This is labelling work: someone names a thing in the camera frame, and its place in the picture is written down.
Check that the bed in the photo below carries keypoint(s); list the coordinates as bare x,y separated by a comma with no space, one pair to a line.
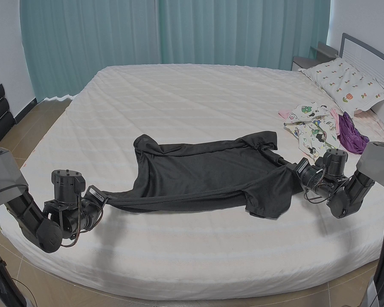
195,101

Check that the white printed pyjama garment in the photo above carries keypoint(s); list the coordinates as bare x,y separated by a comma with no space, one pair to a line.
310,129

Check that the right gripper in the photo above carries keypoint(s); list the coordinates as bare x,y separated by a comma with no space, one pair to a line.
304,173

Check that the purple garment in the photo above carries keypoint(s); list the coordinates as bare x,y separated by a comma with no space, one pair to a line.
352,136

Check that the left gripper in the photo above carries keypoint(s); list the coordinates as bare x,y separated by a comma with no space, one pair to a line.
97,198

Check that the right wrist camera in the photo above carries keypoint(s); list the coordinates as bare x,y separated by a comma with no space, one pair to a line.
319,163

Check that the pink garment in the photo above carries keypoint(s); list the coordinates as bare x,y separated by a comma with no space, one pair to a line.
284,112

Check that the white printed pillow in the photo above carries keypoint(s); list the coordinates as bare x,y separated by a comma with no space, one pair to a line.
342,78

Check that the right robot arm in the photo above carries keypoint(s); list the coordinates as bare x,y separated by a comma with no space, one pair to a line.
355,184

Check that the black T-shirt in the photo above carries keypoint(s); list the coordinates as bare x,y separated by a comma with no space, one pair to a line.
204,171

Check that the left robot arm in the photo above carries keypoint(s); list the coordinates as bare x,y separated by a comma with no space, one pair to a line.
48,232

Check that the grey bedside table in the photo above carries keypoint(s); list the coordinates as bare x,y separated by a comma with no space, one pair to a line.
307,62

